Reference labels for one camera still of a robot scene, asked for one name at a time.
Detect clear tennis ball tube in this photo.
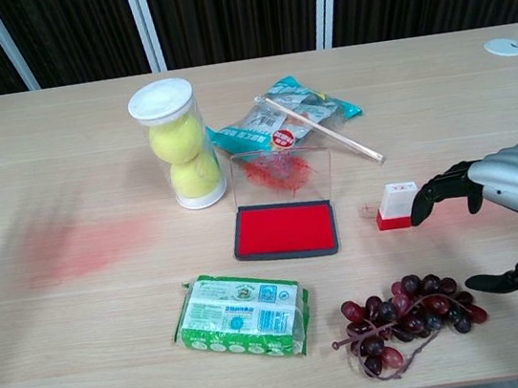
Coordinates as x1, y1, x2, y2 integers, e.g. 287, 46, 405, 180
124, 72, 231, 218

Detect white desk cable grommet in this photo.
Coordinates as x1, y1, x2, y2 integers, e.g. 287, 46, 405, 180
482, 35, 518, 61

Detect dark red grape bunch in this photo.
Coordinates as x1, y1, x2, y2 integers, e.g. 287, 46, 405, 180
322, 265, 497, 388

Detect teal snack bag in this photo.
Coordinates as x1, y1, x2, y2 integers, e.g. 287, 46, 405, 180
199, 64, 371, 173

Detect yellow tennis ball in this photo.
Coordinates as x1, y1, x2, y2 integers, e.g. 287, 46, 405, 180
167, 149, 224, 201
146, 113, 209, 166

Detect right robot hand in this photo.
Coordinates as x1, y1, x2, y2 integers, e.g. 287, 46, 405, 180
402, 143, 518, 331

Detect red white stamp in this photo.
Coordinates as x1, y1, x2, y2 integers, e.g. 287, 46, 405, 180
371, 180, 424, 232

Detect wrapped wooden chopsticks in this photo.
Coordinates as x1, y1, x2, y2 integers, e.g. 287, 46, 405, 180
253, 79, 387, 181

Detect red ink pad clear lid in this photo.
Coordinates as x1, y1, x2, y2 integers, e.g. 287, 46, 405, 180
219, 140, 347, 269

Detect green tissue pack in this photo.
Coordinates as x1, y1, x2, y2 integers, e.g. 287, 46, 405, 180
163, 259, 319, 375

